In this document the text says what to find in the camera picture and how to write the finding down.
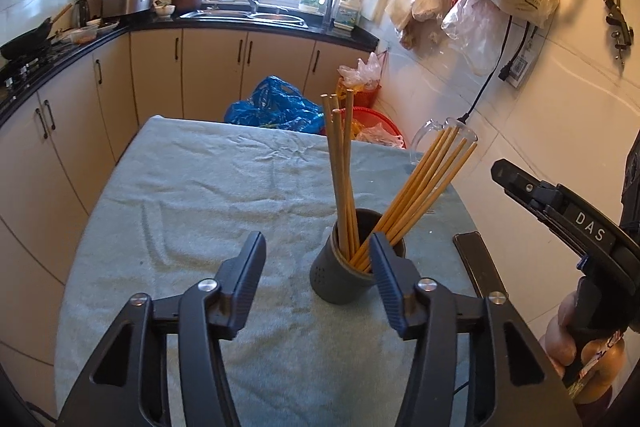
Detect blue plastic bag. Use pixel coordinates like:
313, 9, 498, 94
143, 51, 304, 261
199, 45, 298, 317
224, 76, 326, 135

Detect person's right hand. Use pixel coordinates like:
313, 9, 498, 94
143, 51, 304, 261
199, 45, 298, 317
544, 292, 628, 404

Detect clear glass mug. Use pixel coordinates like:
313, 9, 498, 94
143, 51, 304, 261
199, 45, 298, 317
410, 117, 480, 208

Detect black frying pan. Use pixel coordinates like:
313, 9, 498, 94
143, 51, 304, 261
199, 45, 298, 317
0, 4, 73, 60

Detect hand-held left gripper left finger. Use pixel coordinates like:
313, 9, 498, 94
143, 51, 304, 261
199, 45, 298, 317
57, 231, 267, 427

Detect black power cable with plug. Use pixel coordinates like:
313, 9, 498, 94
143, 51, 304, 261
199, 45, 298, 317
459, 14, 516, 125

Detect black kitchen countertop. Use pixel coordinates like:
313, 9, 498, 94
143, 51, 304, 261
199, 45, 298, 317
0, 14, 378, 128

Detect bunch of wooden chopsticks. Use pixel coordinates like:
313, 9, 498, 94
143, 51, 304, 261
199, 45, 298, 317
322, 89, 479, 273

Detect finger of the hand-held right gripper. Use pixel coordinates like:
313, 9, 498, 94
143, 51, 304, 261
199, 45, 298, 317
502, 187, 588, 258
491, 158, 568, 208

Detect dark perforated utensil holder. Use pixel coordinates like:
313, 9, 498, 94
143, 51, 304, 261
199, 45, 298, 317
310, 208, 407, 306

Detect beige kitchen base cabinets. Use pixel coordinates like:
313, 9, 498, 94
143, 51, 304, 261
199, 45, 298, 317
0, 27, 371, 408

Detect grey-green table cloth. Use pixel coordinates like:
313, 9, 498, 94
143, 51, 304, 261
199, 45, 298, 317
52, 114, 481, 427

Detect clear plastic bag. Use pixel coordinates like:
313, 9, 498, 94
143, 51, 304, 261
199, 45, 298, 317
440, 0, 507, 75

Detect clear bag with brown contents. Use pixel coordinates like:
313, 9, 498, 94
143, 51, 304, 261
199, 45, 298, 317
390, 0, 451, 52

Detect black gas stove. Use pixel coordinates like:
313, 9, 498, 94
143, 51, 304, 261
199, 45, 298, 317
0, 47, 76, 100

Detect steel kitchen sink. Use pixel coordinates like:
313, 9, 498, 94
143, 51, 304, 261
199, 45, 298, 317
180, 7, 308, 28

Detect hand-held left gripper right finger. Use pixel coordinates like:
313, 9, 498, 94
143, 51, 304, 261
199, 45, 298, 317
369, 232, 583, 427

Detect clear bag with orange contents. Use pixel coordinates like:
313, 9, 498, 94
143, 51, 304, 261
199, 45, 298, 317
337, 52, 383, 108

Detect dark flat bar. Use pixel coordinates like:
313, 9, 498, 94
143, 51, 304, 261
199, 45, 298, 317
452, 232, 511, 303

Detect red floor basin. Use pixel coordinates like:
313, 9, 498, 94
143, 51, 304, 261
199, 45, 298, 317
350, 107, 406, 148

